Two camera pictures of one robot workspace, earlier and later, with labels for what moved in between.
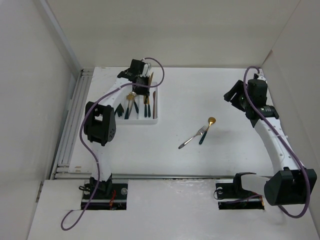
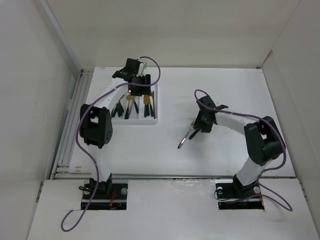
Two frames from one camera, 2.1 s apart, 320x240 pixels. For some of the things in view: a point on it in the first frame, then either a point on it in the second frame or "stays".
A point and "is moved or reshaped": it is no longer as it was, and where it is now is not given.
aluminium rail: x=61 y=170 stays
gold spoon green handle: x=211 y=120 is moved or reshaped
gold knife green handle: x=149 y=106 stays
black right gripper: x=238 y=87 to x=205 y=128
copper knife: x=154 y=97 stays
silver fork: x=200 y=132 to x=191 y=127
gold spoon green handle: x=129 y=97 stays
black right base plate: x=232 y=196 stays
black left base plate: x=103 y=200 stays
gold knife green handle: x=145 y=102 stays
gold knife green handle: x=150 y=82 is moved or reshaped
